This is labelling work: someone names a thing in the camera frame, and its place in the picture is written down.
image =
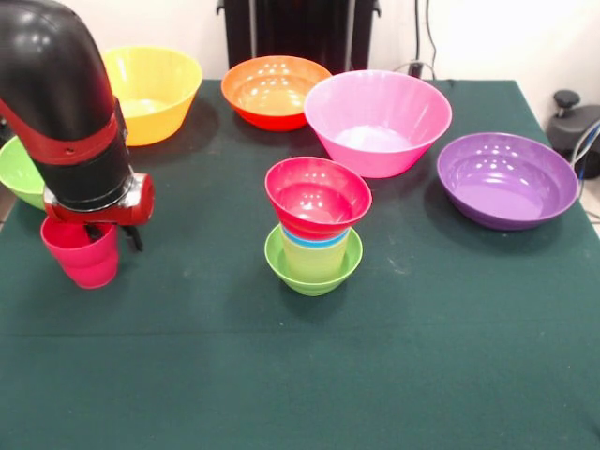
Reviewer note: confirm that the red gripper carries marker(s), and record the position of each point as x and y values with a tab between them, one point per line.
131	211

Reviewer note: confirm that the large green bowl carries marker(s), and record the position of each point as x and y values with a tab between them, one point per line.
19	173

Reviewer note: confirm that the yellow cup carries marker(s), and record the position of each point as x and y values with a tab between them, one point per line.
314	262

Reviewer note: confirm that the blue cup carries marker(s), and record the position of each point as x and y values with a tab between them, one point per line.
319	243

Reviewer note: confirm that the small green bowl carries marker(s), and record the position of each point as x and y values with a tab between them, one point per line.
314	287

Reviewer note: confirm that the small red bowl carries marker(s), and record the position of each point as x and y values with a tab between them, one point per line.
319	192

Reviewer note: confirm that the large yellow bowl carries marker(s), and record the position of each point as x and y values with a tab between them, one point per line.
159	84

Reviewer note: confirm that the dark green tablecloth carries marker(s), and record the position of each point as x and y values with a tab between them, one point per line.
234	375

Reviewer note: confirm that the orange bowl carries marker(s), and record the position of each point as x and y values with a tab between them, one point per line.
272	94

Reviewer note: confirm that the large pink bowl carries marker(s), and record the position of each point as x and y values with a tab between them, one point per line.
375	122

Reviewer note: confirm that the purple bowl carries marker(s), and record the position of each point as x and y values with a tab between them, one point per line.
506	183

